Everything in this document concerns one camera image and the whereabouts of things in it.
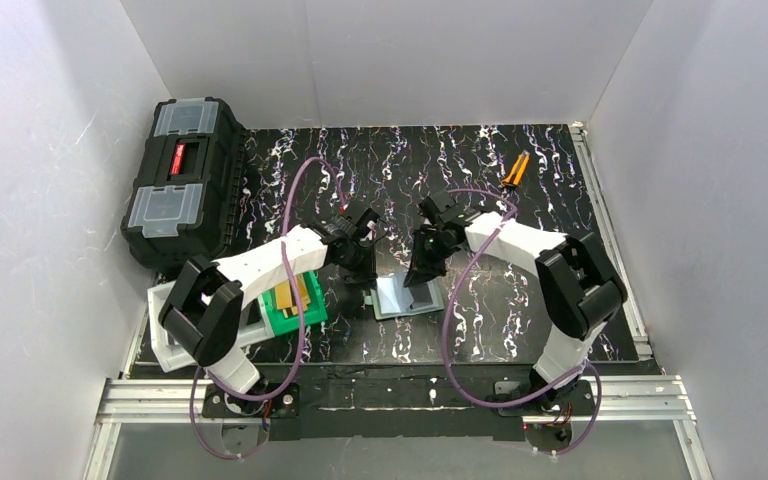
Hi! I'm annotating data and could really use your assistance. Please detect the gold credit cards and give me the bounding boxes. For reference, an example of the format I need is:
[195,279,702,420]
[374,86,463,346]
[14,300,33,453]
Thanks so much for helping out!
[273,275,311,318]

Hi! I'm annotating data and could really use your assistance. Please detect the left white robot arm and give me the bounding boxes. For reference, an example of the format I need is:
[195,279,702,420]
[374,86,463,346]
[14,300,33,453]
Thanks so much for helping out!
[152,201,380,401]

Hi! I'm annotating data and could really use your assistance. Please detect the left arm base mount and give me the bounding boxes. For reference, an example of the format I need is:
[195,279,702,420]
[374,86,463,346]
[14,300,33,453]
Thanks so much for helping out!
[193,383,301,449]

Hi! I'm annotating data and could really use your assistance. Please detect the white bin with black cards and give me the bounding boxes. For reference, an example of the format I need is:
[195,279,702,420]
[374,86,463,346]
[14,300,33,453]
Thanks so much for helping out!
[234,300,274,349]

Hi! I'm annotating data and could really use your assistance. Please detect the green plastic bin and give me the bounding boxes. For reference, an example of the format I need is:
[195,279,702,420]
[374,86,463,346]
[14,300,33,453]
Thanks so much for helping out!
[258,271,328,336]

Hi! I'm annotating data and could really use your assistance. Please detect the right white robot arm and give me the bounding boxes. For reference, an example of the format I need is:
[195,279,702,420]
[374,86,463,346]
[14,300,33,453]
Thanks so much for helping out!
[403,190,628,393]

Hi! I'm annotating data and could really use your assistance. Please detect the white bin with silver cards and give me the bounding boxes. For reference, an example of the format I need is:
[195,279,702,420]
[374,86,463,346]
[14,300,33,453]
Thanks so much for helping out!
[147,282,196,373]

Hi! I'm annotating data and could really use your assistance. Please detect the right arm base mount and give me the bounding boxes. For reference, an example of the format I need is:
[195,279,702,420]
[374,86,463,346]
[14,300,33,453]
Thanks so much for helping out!
[494,377,602,456]

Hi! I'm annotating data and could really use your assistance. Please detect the aluminium frame rail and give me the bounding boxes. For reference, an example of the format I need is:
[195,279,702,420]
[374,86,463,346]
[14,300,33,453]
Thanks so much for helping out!
[82,125,713,480]

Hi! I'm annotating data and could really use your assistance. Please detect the black toolbox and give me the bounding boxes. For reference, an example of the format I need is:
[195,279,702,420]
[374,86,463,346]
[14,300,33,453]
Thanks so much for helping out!
[120,97,246,271]

